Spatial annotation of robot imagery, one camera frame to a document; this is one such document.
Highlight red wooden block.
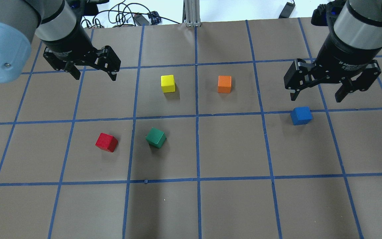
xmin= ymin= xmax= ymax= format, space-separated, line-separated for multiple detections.
xmin=95 ymin=132 xmax=118 ymax=153

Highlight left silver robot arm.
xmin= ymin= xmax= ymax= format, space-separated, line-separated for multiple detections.
xmin=0 ymin=0 xmax=121 ymax=83

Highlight black power adapter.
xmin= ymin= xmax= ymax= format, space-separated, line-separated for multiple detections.
xmin=279 ymin=2 xmax=295 ymax=19

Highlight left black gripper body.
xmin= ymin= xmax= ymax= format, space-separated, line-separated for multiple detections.
xmin=42 ymin=23 xmax=97 ymax=62

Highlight yellow wooden block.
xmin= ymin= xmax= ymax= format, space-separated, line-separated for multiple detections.
xmin=160 ymin=75 xmax=176 ymax=93

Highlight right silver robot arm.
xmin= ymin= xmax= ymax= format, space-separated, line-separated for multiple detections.
xmin=284 ymin=0 xmax=382 ymax=103

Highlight blue wooden block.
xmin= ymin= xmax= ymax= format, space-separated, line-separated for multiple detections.
xmin=290 ymin=106 xmax=313 ymax=125

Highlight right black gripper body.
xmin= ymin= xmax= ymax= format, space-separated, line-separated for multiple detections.
xmin=313 ymin=33 xmax=381 ymax=84

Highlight aluminium frame post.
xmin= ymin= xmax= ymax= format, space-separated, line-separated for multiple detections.
xmin=182 ymin=0 xmax=201 ymax=27

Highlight green wooden block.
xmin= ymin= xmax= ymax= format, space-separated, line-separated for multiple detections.
xmin=146 ymin=127 xmax=166 ymax=149

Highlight orange wooden block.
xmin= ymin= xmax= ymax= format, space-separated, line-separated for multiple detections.
xmin=217 ymin=75 xmax=232 ymax=94

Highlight black tangled cables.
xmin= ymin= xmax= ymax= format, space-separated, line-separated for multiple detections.
xmin=81 ymin=2 xmax=181 ymax=30

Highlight black power brick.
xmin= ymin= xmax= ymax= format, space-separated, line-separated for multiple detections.
xmin=133 ymin=14 xmax=150 ymax=26

